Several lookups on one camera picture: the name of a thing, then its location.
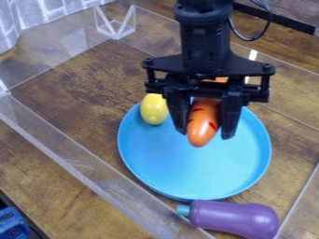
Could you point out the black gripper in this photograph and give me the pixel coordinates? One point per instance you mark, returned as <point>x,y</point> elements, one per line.
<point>206,70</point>

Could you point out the orange toy carrot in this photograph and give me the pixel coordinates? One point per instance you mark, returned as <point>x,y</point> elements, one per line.
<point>202,121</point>

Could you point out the blue plastic plate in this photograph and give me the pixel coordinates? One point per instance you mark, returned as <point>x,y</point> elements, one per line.
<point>186,173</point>

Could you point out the yellow toy lemon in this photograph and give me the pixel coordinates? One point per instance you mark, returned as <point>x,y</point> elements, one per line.
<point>153,110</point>

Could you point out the dark baseboard strip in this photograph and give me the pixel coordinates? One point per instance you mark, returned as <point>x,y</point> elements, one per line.
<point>296,14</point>

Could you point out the purple toy eggplant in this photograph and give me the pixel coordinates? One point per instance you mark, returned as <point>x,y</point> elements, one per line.
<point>253,221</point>

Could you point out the white grid curtain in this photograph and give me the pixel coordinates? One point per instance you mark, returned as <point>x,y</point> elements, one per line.
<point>21,14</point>

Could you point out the blue plastic crate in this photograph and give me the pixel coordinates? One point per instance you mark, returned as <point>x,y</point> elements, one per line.
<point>13,226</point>

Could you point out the clear acrylic enclosure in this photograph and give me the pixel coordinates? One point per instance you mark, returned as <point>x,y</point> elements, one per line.
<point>70,80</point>

